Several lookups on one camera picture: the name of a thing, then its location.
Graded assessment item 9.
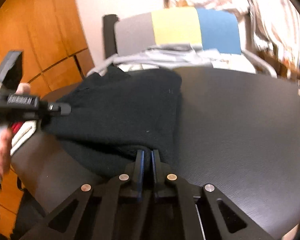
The grey yellow blue chair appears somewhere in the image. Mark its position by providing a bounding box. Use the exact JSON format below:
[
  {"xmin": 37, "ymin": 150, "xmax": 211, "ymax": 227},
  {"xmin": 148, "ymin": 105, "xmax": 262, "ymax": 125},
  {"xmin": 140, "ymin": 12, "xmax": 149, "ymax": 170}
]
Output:
[{"xmin": 86, "ymin": 7, "xmax": 278, "ymax": 79}]

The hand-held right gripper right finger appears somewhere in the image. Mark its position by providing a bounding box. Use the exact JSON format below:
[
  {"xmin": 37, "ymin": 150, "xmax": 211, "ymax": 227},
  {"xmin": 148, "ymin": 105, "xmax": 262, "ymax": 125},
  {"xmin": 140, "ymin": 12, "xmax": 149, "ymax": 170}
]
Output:
[{"xmin": 151, "ymin": 149, "xmax": 274, "ymax": 240}]

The person's left hand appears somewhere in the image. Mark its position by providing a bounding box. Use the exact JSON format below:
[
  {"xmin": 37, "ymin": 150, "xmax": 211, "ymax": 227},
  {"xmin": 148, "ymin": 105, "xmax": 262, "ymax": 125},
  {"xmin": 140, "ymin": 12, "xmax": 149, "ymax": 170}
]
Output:
[{"xmin": 0, "ymin": 82, "xmax": 32, "ymax": 180}]

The striped hanging bedding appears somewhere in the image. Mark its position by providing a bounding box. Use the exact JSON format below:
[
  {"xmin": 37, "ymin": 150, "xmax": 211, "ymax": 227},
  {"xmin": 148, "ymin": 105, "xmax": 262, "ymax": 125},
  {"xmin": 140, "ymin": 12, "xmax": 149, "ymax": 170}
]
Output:
[{"xmin": 245, "ymin": 0, "xmax": 300, "ymax": 63}]

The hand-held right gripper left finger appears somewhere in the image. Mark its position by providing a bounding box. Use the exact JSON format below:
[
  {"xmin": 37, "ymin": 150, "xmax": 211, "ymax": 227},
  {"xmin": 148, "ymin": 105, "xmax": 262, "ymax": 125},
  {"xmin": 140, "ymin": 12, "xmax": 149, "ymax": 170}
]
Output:
[{"xmin": 20, "ymin": 149, "xmax": 145, "ymax": 240}]

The white cloth with brown print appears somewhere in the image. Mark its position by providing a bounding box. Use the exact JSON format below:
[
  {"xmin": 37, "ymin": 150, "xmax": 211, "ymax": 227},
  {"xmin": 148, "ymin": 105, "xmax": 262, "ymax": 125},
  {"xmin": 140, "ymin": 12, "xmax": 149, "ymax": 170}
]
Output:
[{"xmin": 210, "ymin": 54, "xmax": 257, "ymax": 74}]

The white folded cloth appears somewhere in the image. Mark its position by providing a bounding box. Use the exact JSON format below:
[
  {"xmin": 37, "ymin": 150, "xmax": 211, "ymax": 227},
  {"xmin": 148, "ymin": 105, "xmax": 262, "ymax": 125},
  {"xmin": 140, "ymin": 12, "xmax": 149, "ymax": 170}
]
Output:
[{"xmin": 10, "ymin": 120, "xmax": 38, "ymax": 155}]

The grey hoodie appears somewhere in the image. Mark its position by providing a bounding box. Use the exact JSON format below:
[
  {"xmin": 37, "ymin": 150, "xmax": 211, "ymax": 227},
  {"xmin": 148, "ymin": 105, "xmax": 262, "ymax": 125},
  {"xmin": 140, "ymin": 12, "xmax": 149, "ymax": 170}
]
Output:
[{"xmin": 112, "ymin": 44, "xmax": 220, "ymax": 68}]

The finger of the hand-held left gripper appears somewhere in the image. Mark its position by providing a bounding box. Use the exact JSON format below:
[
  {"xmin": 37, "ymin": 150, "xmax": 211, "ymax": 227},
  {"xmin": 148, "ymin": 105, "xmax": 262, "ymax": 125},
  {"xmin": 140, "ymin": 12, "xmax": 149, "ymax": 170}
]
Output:
[{"xmin": 39, "ymin": 101, "xmax": 72, "ymax": 117}]

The black sweater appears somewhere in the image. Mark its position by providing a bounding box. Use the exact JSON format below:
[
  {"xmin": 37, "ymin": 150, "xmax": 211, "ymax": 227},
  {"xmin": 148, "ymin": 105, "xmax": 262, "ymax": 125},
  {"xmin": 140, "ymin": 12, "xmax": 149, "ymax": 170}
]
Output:
[{"xmin": 41, "ymin": 65, "xmax": 183, "ymax": 180}]

